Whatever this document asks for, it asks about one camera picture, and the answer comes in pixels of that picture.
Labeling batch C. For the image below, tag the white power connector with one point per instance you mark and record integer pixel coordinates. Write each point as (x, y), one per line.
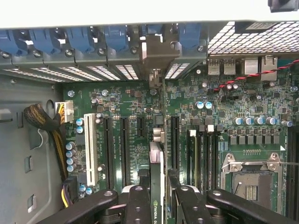
(67, 112)

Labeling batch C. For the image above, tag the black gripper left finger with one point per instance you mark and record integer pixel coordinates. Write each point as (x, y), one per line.
(137, 207)

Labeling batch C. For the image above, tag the short black expansion slot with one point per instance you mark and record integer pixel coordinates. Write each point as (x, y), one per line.
(141, 127)

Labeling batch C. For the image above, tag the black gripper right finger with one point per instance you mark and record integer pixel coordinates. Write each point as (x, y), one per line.
(189, 207)

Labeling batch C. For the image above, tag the CPU socket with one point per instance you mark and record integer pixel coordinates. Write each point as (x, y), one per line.
(252, 186)

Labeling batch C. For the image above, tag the thin socket locking lever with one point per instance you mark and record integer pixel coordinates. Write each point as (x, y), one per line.
(289, 163)

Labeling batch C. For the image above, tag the black RAM slot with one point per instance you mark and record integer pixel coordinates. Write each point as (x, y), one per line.
(208, 163)
(216, 163)
(201, 163)

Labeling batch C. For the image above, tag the white PCI expansion slot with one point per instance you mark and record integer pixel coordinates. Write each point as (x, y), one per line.
(91, 149)

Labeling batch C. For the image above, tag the blue card retention clip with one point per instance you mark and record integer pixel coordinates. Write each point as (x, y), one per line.
(44, 40)
(190, 37)
(79, 39)
(11, 42)
(115, 38)

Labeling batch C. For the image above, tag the green Dell motherboard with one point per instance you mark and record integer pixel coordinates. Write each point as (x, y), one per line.
(130, 105)

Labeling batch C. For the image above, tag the open black PC case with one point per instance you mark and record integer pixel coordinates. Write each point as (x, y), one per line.
(23, 140)

